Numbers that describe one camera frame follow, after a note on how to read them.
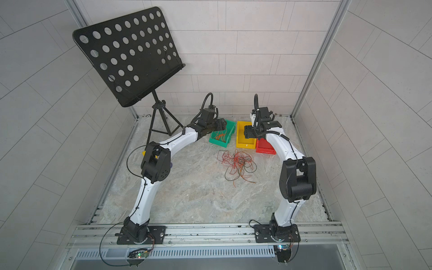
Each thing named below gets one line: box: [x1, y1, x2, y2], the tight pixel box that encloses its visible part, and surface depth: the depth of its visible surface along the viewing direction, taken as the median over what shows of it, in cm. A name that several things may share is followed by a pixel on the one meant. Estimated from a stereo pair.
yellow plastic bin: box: [236, 120, 258, 150], surface depth 100 cm
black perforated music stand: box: [72, 6, 186, 144], surface depth 64 cm
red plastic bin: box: [255, 137, 277, 155], surface depth 98 cm
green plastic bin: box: [208, 119, 237, 148], surface depth 102 cm
